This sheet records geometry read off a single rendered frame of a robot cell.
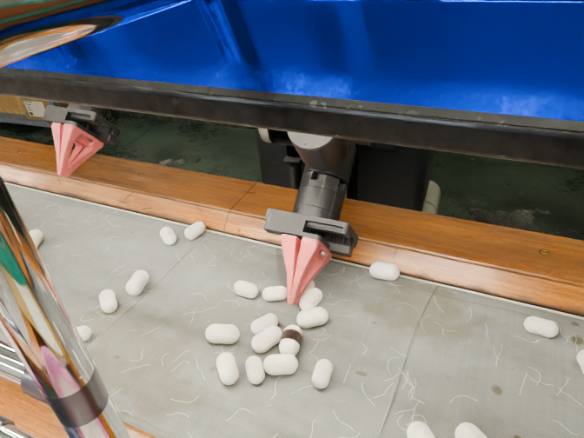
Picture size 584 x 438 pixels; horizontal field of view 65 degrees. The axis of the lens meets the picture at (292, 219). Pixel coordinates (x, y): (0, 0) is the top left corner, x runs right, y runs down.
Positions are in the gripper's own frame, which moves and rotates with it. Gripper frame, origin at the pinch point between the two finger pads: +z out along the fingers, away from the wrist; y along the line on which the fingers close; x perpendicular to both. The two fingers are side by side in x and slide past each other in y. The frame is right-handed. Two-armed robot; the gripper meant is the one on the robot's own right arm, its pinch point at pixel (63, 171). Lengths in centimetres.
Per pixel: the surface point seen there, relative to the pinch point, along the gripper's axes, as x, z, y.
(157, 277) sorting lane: 0.2, 11.3, 22.8
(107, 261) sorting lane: 0.3, 11.2, 13.7
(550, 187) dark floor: 170, -72, 86
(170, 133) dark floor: 169, -69, -125
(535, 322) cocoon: 3, 4, 67
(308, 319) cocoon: -1.9, 10.7, 44.9
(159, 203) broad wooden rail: 7.4, 0.5, 13.3
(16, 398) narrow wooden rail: -15.4, 25.4, 23.2
